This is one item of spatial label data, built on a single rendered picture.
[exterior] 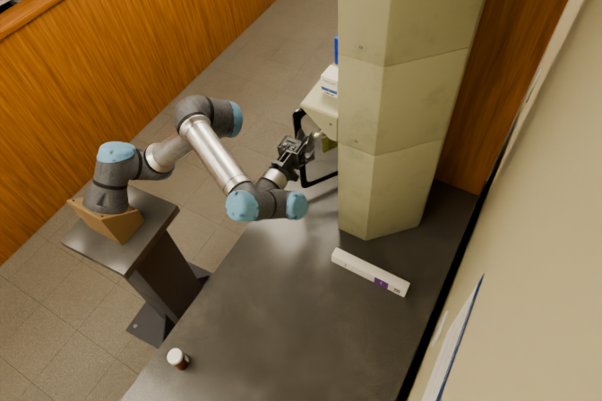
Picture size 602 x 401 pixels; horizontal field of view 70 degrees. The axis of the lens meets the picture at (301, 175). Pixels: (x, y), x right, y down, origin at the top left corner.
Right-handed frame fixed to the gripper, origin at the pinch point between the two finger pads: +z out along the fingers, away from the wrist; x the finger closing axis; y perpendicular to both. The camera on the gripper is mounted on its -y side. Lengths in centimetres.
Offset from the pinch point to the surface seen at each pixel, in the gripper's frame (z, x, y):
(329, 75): -1.8, -8.1, 29.0
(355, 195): -9.1, -20.5, -8.7
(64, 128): 0, 181, -82
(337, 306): -35, -28, -34
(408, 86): -4.4, -30.2, 35.8
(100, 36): 51, 181, -48
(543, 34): 28, -52, 36
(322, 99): -5.1, -7.6, 23.0
